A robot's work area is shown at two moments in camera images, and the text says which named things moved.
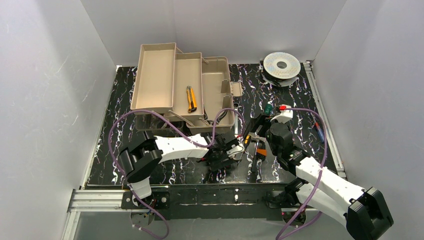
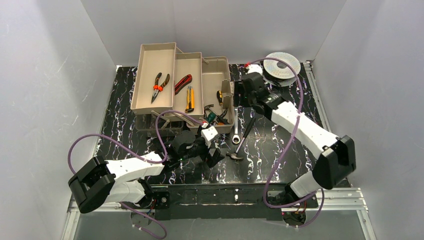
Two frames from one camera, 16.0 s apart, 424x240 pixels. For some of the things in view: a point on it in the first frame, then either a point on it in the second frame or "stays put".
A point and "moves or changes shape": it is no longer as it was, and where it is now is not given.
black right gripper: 260,131 -> 238,93
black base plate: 207,202 stays put
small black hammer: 257,141 -> 219,118
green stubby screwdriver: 268,109 moves or changes shape
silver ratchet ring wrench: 236,105 stays put
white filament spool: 280,69 stays put
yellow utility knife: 191,100 stays put
